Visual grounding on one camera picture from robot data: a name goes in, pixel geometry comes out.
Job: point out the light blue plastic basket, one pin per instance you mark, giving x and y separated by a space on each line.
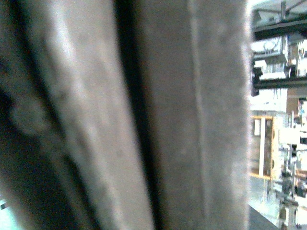
7 218

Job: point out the yellow framed board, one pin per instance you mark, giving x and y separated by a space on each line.
263 146

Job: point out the brown basket handle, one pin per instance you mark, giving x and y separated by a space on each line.
69 155

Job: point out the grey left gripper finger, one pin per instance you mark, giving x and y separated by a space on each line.
195 65

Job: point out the background metal shelving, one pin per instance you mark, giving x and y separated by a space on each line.
280 38

